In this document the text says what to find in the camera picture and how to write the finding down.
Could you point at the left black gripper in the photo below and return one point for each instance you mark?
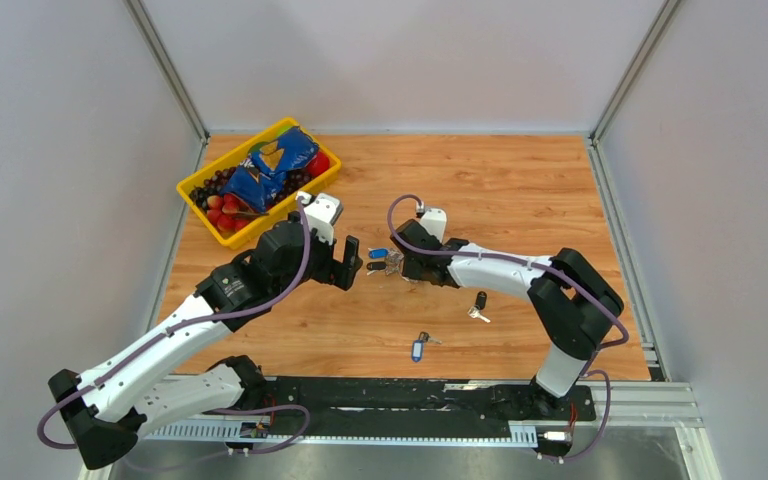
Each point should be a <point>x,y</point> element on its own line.
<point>334,271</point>

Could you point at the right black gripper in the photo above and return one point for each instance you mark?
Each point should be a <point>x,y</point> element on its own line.
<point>410,271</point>

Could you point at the large metal keyring with keys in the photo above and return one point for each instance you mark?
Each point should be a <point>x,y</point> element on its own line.
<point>387,261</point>

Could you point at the key with blue tag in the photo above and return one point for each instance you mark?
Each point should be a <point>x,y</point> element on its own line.
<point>418,345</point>

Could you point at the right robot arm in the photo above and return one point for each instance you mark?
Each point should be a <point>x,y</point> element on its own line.
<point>577,308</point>

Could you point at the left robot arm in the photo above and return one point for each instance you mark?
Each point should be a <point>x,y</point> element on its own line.
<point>109,408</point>

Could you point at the key with black tag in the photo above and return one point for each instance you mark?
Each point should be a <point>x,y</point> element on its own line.
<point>476,311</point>

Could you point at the red apple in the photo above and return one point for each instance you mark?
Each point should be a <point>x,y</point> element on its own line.
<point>318,165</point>

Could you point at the blue snack bag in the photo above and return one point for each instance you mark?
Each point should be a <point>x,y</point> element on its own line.
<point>290,150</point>

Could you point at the red strawberries cluster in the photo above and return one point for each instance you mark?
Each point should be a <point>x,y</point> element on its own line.
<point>227,213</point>

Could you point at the yellow plastic bin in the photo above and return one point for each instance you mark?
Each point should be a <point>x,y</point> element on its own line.
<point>259,223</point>

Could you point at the dark grape bunch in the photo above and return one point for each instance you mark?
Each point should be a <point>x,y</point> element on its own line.
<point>258,196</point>

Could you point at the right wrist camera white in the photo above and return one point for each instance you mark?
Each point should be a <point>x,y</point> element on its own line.
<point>433,220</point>

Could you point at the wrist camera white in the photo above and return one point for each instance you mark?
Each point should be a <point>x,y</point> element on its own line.
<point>322,212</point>
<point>433,220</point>

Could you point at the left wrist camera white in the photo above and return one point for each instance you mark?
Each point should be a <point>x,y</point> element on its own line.
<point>322,212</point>

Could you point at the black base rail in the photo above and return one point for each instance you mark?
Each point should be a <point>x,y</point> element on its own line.
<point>411,408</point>

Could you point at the aluminium frame rail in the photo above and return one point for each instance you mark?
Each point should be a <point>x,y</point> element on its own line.
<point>618,404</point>

